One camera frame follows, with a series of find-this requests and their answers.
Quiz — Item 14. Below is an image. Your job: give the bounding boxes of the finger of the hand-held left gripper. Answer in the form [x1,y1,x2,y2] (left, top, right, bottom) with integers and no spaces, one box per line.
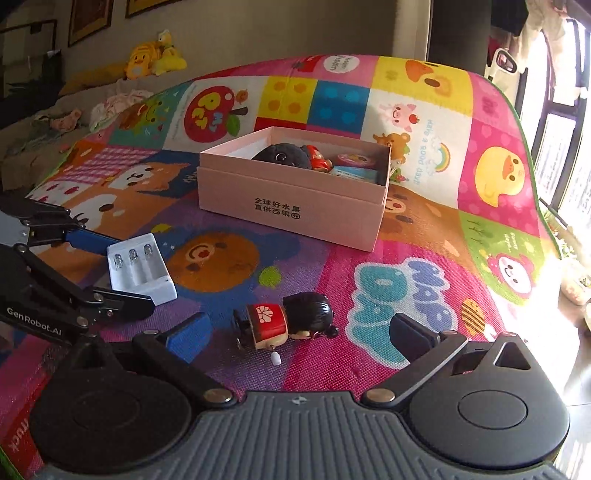
[0,244,155,326]
[0,194,123,256]

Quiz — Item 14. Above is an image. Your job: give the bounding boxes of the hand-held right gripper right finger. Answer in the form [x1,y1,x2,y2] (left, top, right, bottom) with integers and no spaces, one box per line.
[361,313,546,409]

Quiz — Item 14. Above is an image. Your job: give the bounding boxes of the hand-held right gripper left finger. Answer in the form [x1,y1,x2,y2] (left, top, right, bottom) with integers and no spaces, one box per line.
[69,312,236,409]

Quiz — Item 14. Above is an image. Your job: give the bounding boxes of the white battery charger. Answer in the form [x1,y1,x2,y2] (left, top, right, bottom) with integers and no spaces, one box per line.
[106,233,178,306]

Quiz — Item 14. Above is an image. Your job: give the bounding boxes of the black-haired red wind-up doll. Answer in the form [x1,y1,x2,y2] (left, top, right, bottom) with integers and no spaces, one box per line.
[232,293,340,365]

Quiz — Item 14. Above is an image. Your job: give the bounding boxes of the pink cardboard box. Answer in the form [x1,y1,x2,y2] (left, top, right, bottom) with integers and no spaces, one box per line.
[198,126,393,252]

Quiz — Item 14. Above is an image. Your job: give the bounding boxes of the black plush toy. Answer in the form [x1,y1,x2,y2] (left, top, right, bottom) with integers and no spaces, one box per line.
[252,143,312,168]

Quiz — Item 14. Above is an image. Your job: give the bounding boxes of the red hooded doll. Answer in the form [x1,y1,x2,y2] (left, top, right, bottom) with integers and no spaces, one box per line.
[302,144,334,172]

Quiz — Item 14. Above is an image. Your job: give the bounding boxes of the colourful printed play mat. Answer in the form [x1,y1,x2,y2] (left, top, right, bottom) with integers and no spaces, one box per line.
[0,54,561,480]

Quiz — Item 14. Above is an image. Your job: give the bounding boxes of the pink cloth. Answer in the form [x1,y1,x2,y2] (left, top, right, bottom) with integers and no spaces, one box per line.
[48,108,84,132]

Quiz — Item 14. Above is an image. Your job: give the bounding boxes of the pink white clothes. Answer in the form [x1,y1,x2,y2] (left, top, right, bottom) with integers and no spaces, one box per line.
[90,89,155,130]

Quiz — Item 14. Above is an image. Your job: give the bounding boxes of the grey sofa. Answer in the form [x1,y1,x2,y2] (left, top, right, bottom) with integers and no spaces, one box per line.
[0,60,185,190]

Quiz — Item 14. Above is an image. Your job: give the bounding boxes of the blue paper packet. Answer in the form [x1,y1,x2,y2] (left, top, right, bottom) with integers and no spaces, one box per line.
[329,165,380,184]

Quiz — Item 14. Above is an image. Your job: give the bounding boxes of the pink-lid small cup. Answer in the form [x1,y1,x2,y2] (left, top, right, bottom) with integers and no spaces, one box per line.
[331,153,377,171]

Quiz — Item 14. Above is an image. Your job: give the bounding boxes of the yellow tiger plush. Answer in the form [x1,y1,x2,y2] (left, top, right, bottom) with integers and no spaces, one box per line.
[126,42,162,80]

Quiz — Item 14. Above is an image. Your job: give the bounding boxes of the yellow dog plush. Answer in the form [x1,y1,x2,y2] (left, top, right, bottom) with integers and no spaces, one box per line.
[154,30,188,76]

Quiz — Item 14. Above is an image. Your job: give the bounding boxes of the white plastic object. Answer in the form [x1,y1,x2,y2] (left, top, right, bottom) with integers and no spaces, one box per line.
[485,46,532,88]

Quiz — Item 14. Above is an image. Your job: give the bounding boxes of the hanging clothes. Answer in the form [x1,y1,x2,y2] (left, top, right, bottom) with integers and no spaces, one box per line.
[489,0,583,37]

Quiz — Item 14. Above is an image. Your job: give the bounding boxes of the dark picture frame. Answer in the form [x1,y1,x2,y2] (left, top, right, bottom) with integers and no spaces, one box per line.
[68,0,114,48]

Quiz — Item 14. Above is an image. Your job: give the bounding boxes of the yellow-bordered picture frame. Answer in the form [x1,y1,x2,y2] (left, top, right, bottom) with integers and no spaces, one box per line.
[124,0,185,19]

